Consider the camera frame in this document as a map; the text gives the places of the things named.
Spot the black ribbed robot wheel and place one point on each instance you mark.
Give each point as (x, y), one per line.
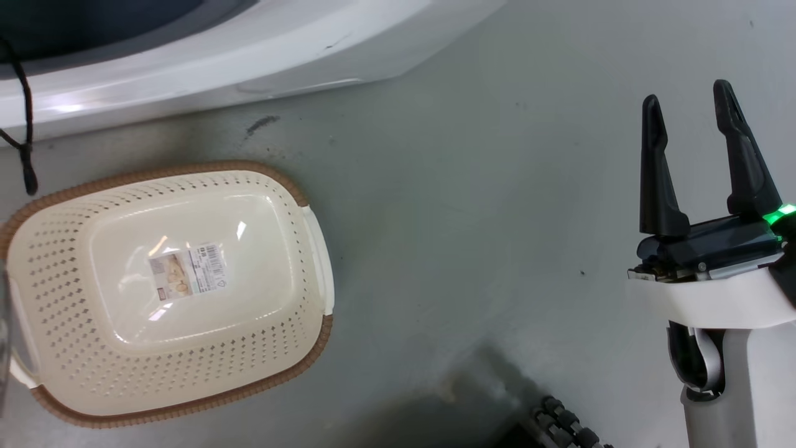
(563, 423)

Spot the white washing machine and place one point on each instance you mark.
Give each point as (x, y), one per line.
(186, 56)

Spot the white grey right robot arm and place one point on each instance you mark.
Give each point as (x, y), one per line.
(740, 386)

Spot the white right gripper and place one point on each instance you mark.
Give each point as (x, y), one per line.
(715, 274)

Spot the cream perforated laundry basket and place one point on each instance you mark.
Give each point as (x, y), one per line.
(186, 348)

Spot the paper label sticker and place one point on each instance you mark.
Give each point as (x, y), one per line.
(188, 272)

